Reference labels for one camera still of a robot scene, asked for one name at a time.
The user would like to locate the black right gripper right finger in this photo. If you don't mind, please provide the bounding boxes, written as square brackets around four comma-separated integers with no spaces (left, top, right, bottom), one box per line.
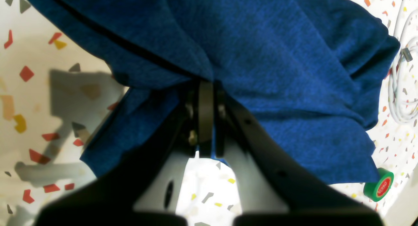
[214,89,383,226]

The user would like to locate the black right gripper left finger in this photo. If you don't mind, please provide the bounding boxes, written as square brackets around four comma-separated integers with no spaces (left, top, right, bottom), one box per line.
[36,81,215,226]

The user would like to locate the dark blue t-shirt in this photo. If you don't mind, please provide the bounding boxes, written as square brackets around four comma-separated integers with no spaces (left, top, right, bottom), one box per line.
[28,0,400,185]

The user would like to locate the green electrical tape roll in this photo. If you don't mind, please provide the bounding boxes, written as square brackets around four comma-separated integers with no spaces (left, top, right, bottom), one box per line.
[363,168,394,202]

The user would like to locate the terrazzo patterned table cloth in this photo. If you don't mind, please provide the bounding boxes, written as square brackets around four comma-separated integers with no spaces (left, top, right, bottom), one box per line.
[1,0,417,226]

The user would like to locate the coiled white cable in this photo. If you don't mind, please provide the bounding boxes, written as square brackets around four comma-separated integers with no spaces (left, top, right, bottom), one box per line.
[388,0,418,123]

